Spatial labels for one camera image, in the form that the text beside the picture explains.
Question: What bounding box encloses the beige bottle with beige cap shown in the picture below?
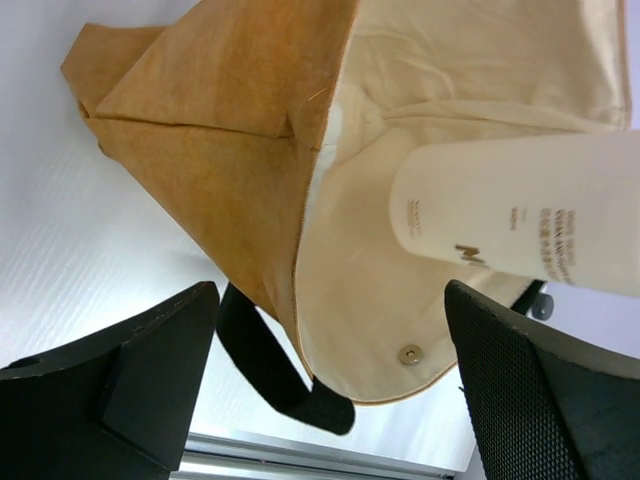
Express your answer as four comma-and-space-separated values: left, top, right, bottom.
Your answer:
389, 130, 639, 296

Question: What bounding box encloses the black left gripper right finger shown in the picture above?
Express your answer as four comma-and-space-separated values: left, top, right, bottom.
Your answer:
444, 280, 639, 479

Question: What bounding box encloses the tan canvas tote bag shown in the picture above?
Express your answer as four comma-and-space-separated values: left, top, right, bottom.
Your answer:
61, 1, 631, 435

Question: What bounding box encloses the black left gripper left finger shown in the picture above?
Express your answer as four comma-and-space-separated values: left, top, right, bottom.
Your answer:
1, 282, 219, 479

